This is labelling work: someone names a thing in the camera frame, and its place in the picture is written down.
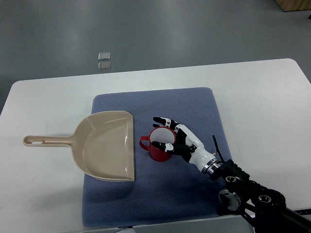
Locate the lower metal floor plate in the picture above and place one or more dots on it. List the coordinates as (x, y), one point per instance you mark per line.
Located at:
(104, 65)

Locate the blue-grey fabric mat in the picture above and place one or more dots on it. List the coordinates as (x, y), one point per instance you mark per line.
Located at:
(162, 191)

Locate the wooden box corner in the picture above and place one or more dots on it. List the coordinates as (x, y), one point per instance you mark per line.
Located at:
(294, 5)

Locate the beige plastic dustpan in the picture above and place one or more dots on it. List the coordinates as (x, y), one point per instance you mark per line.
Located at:
(102, 146)

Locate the metal floor plate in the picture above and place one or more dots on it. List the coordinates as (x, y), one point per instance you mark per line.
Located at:
(102, 56)
(104, 65)

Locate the upper metal floor plate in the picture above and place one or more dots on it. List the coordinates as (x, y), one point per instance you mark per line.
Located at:
(102, 56)

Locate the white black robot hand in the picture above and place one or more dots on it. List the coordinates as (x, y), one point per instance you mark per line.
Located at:
(188, 146)

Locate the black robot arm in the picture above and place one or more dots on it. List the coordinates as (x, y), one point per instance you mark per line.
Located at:
(263, 208)

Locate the red cup white inside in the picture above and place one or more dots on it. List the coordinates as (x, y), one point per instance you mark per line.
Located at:
(158, 143)

